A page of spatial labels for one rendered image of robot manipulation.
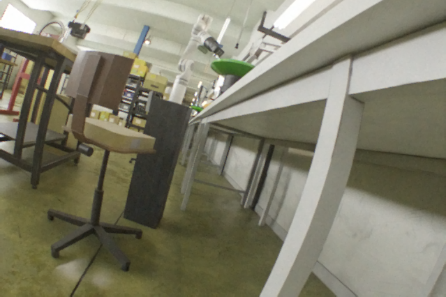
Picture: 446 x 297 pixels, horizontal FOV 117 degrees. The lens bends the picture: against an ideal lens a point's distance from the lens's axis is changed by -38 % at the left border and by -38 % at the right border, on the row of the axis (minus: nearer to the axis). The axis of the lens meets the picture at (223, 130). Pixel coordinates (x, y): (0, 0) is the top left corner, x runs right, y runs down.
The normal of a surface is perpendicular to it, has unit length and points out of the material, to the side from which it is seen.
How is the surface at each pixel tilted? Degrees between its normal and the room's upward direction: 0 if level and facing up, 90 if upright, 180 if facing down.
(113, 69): 90
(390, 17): 180
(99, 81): 90
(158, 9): 90
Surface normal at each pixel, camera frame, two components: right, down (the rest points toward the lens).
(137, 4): 0.18, 0.01
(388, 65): -0.94, -0.29
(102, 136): -0.13, -0.08
